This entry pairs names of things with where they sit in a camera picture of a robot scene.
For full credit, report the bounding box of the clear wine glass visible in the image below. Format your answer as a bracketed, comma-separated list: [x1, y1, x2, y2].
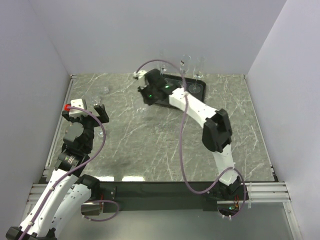
[158, 49, 168, 75]

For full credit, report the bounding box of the champagne flute with dark mark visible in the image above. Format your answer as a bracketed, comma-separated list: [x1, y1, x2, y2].
[180, 54, 191, 76]

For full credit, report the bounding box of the clear flute glass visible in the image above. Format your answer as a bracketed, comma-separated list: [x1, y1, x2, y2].
[188, 56, 206, 94]

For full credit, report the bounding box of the clear glass tumbler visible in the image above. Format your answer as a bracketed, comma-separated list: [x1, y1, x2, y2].
[136, 107, 148, 114]

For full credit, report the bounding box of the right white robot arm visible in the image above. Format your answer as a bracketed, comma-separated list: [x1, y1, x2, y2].
[133, 69, 246, 200]

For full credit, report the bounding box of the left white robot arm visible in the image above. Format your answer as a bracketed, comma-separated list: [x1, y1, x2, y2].
[5, 99, 110, 240]

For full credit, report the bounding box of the black rectangular tray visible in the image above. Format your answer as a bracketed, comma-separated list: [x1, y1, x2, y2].
[155, 74, 207, 109]

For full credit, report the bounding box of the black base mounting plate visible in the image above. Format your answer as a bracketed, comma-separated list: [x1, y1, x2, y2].
[99, 180, 248, 214]

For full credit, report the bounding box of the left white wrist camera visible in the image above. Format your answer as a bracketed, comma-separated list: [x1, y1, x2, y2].
[64, 98, 87, 118]

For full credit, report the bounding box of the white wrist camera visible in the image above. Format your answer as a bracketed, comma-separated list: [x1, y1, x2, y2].
[133, 70, 147, 87]
[64, 98, 87, 118]

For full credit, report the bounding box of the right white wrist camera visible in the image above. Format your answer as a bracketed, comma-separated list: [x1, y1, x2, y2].
[133, 70, 147, 87]

